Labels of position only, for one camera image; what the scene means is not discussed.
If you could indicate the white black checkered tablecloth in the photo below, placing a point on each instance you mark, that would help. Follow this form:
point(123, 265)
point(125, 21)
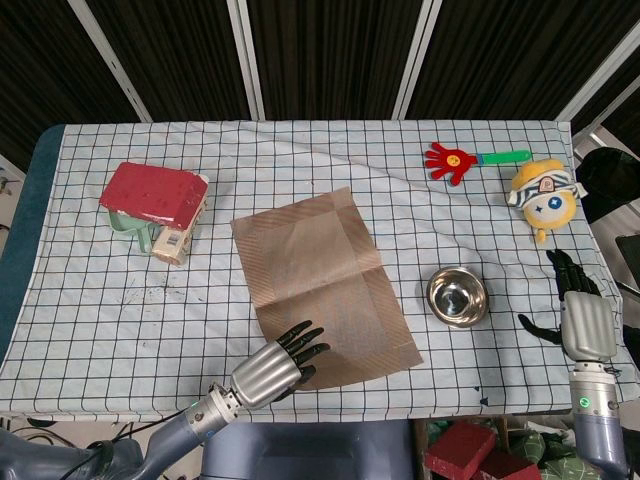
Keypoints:
point(150, 325)

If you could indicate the stainless steel bowl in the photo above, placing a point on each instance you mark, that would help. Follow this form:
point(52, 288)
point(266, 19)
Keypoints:
point(457, 297)

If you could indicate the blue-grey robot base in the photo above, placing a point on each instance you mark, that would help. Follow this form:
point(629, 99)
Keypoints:
point(310, 450)

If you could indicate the yellow plush toy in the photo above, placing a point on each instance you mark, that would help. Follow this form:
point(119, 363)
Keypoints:
point(547, 200)

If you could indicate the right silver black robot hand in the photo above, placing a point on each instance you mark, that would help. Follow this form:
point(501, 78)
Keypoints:
point(590, 325)

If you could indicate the beige labelled drink bottle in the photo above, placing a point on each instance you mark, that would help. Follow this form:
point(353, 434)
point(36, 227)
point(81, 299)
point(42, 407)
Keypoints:
point(170, 247)

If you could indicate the light green plate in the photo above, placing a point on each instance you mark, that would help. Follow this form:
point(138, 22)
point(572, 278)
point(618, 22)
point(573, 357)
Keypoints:
point(142, 235)

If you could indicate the black chair back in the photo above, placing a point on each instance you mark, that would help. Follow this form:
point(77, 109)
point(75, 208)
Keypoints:
point(610, 180)

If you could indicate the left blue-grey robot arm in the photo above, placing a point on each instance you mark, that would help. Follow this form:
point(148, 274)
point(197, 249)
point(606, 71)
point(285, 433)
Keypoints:
point(175, 435)

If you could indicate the red hand clapper toy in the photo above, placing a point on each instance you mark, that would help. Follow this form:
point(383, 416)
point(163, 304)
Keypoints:
point(450, 161)

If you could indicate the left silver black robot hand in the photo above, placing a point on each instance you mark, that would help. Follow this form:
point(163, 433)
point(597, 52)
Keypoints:
point(265, 375)

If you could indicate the green patterned cloth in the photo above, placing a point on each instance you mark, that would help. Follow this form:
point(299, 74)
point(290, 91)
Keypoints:
point(545, 450)

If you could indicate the brown woven placemat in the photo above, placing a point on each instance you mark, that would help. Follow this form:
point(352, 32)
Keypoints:
point(320, 270)

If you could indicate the white partition post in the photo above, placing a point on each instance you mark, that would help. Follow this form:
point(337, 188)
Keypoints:
point(112, 62)
point(246, 60)
point(416, 60)
point(597, 70)

